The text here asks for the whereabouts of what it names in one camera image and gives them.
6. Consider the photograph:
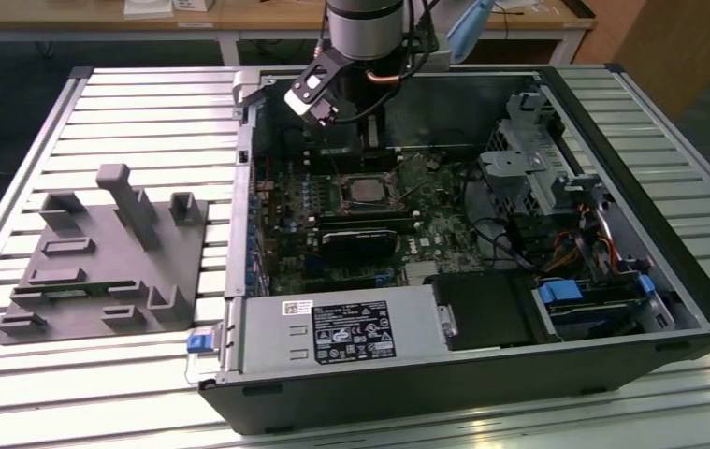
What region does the black graphics card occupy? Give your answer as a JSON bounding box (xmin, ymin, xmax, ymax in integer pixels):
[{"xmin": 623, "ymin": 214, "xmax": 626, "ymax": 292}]
[{"xmin": 315, "ymin": 226, "xmax": 397, "ymax": 268}]

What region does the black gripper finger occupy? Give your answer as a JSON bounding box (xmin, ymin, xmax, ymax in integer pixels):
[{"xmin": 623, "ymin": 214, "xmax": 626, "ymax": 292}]
[{"xmin": 360, "ymin": 116, "xmax": 383, "ymax": 152}]

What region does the wooden cabinet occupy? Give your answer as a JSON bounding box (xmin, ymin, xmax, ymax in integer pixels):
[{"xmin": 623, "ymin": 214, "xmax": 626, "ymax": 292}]
[{"xmin": 575, "ymin": 0, "xmax": 710, "ymax": 121}]

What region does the wooden desk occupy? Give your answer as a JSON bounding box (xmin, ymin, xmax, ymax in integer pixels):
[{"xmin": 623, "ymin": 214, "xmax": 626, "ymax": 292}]
[{"xmin": 0, "ymin": 0, "xmax": 599, "ymax": 66}]

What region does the CPU socket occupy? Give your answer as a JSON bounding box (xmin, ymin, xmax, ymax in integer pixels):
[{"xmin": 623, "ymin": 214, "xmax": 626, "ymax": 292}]
[{"xmin": 335, "ymin": 172, "xmax": 405, "ymax": 211}]

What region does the silver chipset heat sink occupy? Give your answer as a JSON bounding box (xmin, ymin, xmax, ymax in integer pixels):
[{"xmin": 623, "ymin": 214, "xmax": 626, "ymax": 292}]
[{"xmin": 401, "ymin": 260, "xmax": 437, "ymax": 284}]

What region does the black plastic shroud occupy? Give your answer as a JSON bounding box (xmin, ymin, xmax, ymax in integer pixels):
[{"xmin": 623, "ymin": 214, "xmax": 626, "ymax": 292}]
[{"xmin": 420, "ymin": 269, "xmax": 559, "ymax": 353}]

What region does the metal drive cage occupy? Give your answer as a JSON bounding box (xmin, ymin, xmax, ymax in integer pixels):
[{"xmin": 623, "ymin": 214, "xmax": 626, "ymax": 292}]
[{"xmin": 475, "ymin": 91, "xmax": 586, "ymax": 221}]

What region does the grey power supply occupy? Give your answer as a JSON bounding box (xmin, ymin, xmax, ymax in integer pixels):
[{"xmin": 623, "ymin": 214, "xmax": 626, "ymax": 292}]
[{"xmin": 222, "ymin": 284, "xmax": 455, "ymax": 378}]

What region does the green motherboard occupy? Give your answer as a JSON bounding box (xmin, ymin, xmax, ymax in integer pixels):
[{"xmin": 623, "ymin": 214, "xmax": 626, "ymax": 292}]
[{"xmin": 247, "ymin": 139, "xmax": 487, "ymax": 298}]

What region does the yellow wire bundle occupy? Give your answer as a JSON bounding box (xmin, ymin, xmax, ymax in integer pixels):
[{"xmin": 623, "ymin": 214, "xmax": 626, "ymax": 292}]
[{"xmin": 540, "ymin": 233, "xmax": 580, "ymax": 275}]

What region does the black PC case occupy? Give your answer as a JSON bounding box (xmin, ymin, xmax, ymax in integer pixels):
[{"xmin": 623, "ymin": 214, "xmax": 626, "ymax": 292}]
[{"xmin": 196, "ymin": 65, "xmax": 710, "ymax": 434}]

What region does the blue case latch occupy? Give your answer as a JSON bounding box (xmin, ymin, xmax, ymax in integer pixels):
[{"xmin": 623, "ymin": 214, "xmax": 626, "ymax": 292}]
[{"xmin": 185, "ymin": 328, "xmax": 216, "ymax": 353}]

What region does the orange data cable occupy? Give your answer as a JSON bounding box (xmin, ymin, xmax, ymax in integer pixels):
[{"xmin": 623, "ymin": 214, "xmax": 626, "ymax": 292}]
[{"xmin": 594, "ymin": 236, "xmax": 619, "ymax": 275}]

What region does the black power cable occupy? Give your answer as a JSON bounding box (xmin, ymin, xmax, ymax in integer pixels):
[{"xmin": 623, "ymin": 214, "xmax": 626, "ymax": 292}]
[{"xmin": 464, "ymin": 215, "xmax": 547, "ymax": 275}]

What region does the black RAM slot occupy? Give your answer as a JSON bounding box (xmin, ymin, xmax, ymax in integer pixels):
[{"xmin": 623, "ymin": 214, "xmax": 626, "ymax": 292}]
[
  {"xmin": 315, "ymin": 210, "xmax": 423, "ymax": 216},
  {"xmin": 301, "ymin": 164, "xmax": 404, "ymax": 172},
  {"xmin": 315, "ymin": 219, "xmax": 423, "ymax": 226},
  {"xmin": 301, "ymin": 152, "xmax": 404, "ymax": 160},
  {"xmin": 301, "ymin": 147, "xmax": 404, "ymax": 154},
  {"xmin": 315, "ymin": 214, "xmax": 423, "ymax": 221},
  {"xmin": 301, "ymin": 158, "xmax": 404, "ymax": 166},
  {"xmin": 315, "ymin": 224, "xmax": 423, "ymax": 231}
]

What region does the grey parts rack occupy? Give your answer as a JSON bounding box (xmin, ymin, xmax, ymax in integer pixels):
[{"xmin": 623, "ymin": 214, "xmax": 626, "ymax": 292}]
[{"xmin": 0, "ymin": 163, "xmax": 210, "ymax": 347}]

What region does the black and white wrist camera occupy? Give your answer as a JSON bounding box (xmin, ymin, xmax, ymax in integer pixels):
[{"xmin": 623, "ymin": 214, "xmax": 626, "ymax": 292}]
[{"xmin": 283, "ymin": 59, "xmax": 344, "ymax": 128}]

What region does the hard disk in blue carrier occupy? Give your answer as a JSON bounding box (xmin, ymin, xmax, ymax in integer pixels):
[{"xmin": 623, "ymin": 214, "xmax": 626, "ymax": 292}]
[{"xmin": 528, "ymin": 275, "xmax": 659, "ymax": 339}]

